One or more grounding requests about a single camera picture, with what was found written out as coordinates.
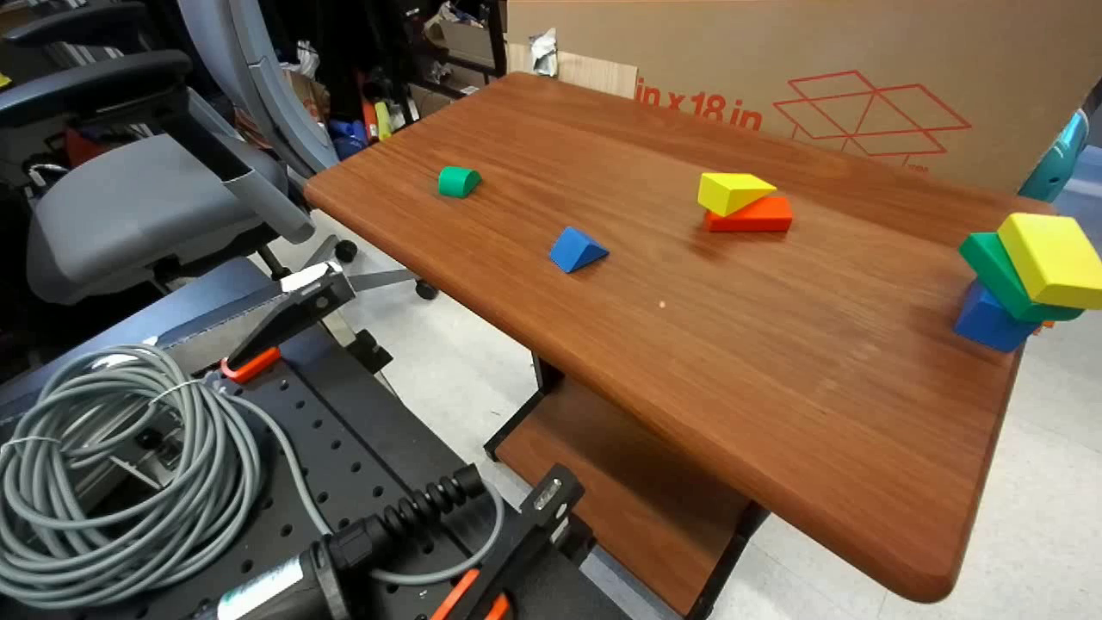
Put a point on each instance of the blue triangular block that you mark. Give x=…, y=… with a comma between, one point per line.
x=572, y=250

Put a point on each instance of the green rounded block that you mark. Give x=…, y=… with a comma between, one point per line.
x=461, y=180

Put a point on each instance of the small yellow block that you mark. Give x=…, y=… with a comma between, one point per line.
x=733, y=192

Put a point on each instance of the orange-red wedge block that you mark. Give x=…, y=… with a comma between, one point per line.
x=771, y=216

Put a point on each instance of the blue block under stack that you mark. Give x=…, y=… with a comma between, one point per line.
x=989, y=325

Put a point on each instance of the green flat block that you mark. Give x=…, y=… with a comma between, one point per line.
x=1000, y=276

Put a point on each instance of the large yellow square block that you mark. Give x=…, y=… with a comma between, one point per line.
x=1054, y=258

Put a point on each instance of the black orange clamp front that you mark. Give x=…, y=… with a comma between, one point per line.
x=539, y=528

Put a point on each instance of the black orange clamp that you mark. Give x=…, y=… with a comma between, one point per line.
x=301, y=302
x=539, y=528

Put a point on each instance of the wooden lower desk shelf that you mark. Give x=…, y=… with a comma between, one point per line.
x=655, y=512

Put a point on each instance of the black orange clamp rear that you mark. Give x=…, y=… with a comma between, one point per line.
x=301, y=302

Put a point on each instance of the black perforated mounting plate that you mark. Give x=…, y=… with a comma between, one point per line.
x=361, y=451

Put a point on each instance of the black power plug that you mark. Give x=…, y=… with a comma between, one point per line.
x=373, y=539

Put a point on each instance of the grey office chair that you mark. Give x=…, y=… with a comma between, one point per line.
x=185, y=193

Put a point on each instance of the large cardboard box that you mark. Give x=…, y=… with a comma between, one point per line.
x=968, y=91

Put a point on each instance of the teal object at right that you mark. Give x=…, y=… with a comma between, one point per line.
x=1058, y=160

